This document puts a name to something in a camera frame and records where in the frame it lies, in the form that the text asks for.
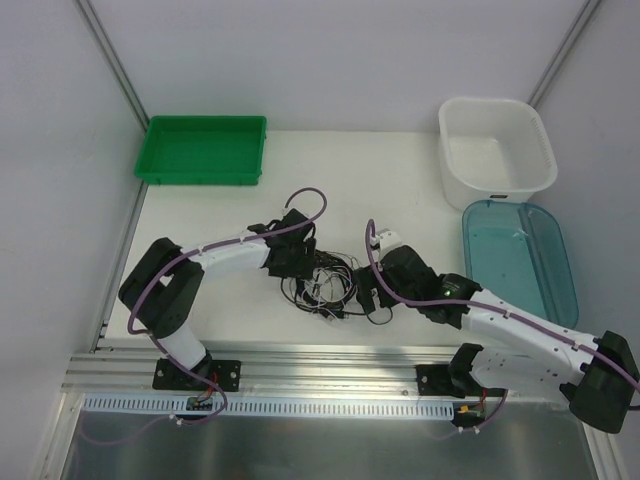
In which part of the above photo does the black cable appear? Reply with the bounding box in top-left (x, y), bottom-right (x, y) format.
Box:
top-left (279, 248), bottom-right (396, 325)

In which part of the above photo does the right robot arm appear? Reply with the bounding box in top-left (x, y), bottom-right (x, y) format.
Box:
top-left (365, 241), bottom-right (639, 434)

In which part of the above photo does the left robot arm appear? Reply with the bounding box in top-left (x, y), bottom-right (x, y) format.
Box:
top-left (118, 209), bottom-right (316, 389)

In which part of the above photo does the green plastic tray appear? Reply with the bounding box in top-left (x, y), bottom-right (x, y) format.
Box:
top-left (134, 115), bottom-right (267, 186)

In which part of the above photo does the teal transparent plastic bin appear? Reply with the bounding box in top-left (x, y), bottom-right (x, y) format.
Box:
top-left (462, 200), bottom-right (579, 329)

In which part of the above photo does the white plastic basin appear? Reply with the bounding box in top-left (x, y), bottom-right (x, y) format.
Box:
top-left (438, 97), bottom-right (558, 211)

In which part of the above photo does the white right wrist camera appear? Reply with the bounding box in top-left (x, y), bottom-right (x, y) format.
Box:
top-left (371, 229), bottom-right (402, 255)

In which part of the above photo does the white slotted cable duct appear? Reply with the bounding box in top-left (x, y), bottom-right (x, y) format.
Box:
top-left (82, 393), bottom-right (454, 421)

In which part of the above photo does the aluminium mounting rail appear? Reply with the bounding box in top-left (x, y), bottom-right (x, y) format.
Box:
top-left (62, 339), bottom-right (456, 400)

